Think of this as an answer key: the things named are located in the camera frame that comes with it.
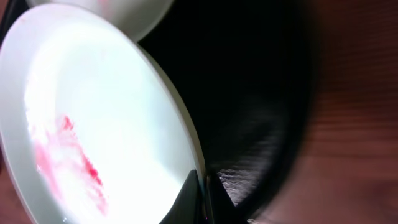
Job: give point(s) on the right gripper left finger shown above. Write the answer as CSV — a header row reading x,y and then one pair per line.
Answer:
x,y
187,206

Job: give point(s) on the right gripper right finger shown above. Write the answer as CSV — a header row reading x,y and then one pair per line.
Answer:
x,y
219,207

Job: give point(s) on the light blue plate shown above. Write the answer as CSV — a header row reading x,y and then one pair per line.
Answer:
x,y
92,128
136,18

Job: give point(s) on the black round tray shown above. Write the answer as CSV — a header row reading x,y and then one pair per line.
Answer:
x,y
244,70

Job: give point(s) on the light blue top plate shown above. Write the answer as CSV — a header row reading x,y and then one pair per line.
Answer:
x,y
136,18

